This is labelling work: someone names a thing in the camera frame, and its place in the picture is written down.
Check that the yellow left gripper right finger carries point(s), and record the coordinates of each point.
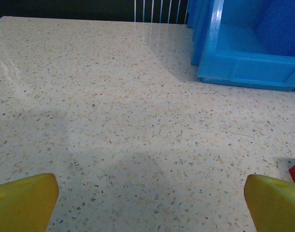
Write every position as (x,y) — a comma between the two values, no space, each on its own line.
(275,207)

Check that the blue three-compartment plastic bin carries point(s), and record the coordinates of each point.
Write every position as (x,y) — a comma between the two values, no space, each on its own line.
(246,65)

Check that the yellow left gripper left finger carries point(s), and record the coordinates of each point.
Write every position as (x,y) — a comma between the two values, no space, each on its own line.
(21,205)

